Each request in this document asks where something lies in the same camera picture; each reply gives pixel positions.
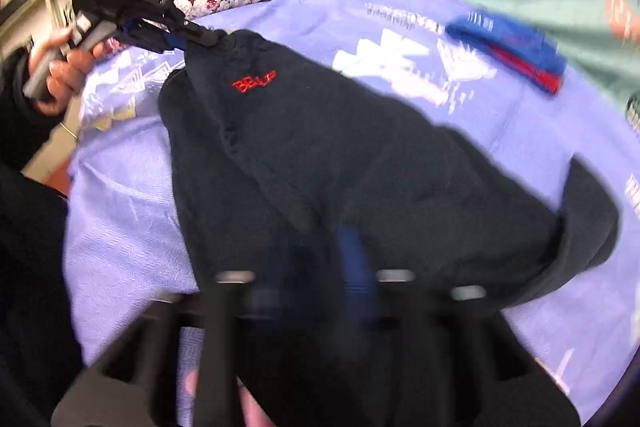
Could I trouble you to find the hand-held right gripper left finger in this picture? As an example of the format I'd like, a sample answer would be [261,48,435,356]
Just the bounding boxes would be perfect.
[52,239,307,427]

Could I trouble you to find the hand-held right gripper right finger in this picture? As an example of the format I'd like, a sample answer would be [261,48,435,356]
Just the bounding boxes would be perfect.
[339,228,582,427]

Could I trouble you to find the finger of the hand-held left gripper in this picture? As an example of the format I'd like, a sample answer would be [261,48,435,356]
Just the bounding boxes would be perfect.
[159,1,227,46]
[124,19,194,56]

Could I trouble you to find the black pants with red embroidery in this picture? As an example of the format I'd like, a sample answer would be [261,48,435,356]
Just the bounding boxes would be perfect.
[158,29,622,427]

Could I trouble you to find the person's left forearm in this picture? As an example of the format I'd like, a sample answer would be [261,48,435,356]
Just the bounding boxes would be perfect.
[0,48,67,174]

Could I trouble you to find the person's left hand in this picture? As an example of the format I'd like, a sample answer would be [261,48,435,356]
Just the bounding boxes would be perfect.
[27,28,109,116]

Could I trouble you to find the purple printed bed sheet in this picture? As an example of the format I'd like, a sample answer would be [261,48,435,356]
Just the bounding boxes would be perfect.
[62,0,640,425]

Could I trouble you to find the person's black clothing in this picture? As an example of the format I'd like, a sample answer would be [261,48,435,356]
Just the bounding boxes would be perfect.
[0,164,87,427]

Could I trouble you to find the folded blue and red garment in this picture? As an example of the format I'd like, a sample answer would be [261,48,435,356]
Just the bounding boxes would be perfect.
[444,10,569,96]

